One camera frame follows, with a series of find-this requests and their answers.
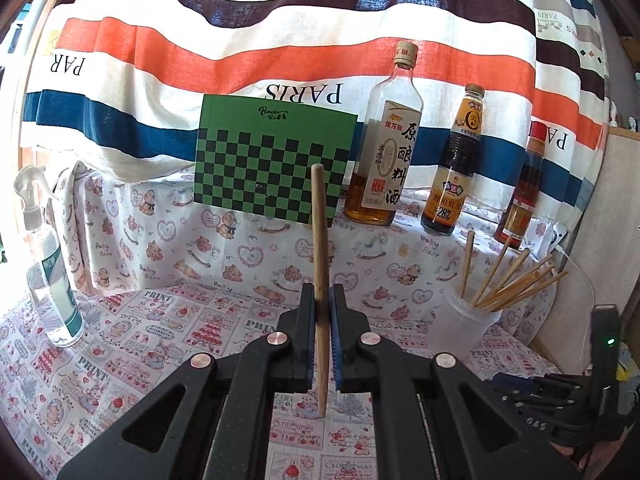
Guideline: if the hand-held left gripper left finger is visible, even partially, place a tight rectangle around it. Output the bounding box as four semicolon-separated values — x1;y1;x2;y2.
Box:
57;282;318;480

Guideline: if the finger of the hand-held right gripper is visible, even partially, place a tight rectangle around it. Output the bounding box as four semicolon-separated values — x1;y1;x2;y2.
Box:
492;371;593;413

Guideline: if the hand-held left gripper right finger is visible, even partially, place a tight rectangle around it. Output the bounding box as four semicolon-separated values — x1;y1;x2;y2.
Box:
330;282;583;480

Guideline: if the single wooden chopstick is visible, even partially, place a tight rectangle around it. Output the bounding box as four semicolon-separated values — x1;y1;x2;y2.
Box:
310;162;332;418

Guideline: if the clear plastic cup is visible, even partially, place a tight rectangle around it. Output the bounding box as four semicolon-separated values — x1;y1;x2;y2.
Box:
429;282;503;358

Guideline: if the bunch of wooden chopsticks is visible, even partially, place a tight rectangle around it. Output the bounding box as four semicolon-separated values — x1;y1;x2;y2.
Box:
460;230;570;313

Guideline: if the bear print white cloth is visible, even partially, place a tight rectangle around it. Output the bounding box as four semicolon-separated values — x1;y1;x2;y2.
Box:
50;160;571;351

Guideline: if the light wooden board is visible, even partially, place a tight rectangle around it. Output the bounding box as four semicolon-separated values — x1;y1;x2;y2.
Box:
530;125;640;376

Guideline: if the red print patchwork tablecloth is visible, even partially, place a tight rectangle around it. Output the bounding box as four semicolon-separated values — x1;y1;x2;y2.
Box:
0;282;561;480

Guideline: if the clear cooking wine bottle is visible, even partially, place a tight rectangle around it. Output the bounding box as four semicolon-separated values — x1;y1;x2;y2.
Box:
345;41;423;226

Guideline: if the green checkered box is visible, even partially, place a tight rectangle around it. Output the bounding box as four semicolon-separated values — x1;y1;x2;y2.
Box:
193;94;358;228

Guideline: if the red cap sauce bottle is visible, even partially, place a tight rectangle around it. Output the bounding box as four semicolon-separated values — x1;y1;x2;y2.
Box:
494;135;546;250

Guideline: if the dark oyster sauce bottle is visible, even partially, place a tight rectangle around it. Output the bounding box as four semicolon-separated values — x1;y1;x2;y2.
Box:
421;83;486;236

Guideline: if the clear spray bottle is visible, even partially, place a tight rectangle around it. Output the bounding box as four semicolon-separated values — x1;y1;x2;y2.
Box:
14;167;85;348

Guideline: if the striped curtain cloth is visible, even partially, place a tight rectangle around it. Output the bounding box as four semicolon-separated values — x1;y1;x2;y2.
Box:
20;0;613;196

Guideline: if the white cable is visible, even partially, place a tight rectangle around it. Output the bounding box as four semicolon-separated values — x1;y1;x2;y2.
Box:
560;247;598;371

